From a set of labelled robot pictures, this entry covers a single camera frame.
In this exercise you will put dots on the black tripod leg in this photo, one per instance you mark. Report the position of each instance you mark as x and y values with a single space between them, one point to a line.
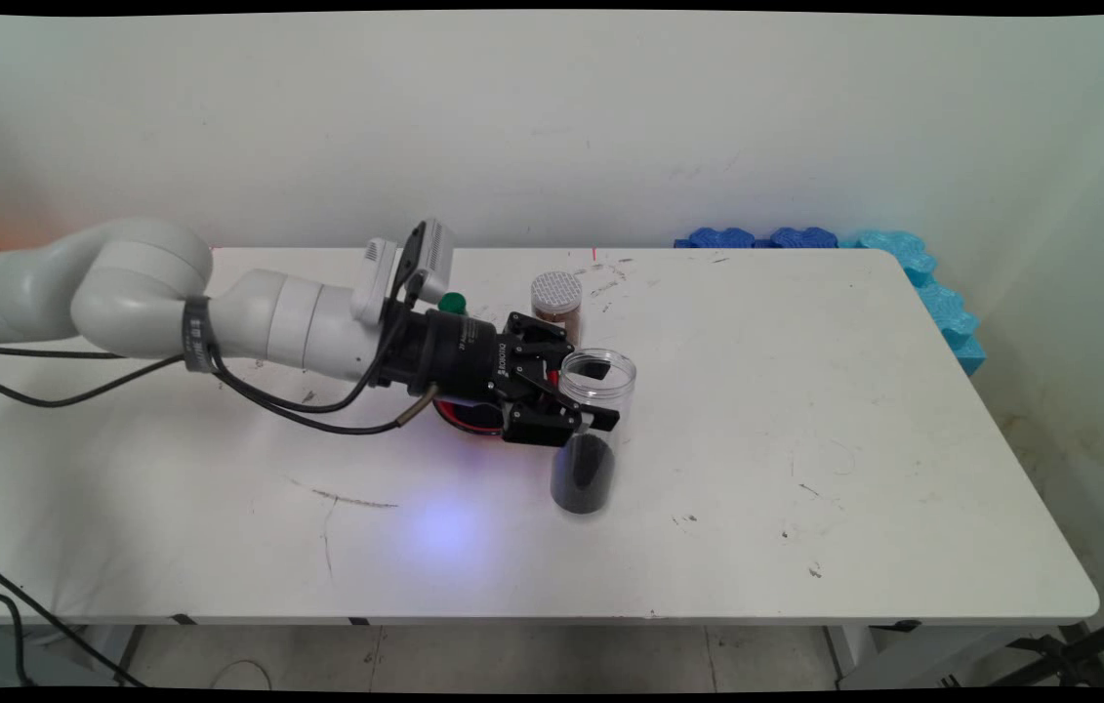
1088 635

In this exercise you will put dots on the light blue foam tile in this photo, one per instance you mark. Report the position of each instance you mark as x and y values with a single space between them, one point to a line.
942 303

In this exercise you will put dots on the small green-capped spice bottle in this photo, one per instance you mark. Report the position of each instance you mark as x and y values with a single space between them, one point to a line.
454 303

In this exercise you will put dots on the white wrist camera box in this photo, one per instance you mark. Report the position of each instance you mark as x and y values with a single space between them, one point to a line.
429 259

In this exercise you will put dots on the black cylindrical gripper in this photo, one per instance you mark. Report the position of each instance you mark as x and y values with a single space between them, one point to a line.
454 356

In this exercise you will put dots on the dark blue foam tile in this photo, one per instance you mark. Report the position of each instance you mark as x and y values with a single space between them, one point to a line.
719 238
803 237

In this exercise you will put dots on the red bowl with black rim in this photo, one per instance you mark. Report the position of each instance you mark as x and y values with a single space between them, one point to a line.
459 418

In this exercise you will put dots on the spice jar with perforated lid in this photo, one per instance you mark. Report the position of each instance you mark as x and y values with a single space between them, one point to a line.
556 293

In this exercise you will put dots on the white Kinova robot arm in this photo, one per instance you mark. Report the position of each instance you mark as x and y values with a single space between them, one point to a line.
142 283

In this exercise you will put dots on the clear jar with black seeds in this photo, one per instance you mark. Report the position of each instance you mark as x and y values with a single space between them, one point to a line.
583 478

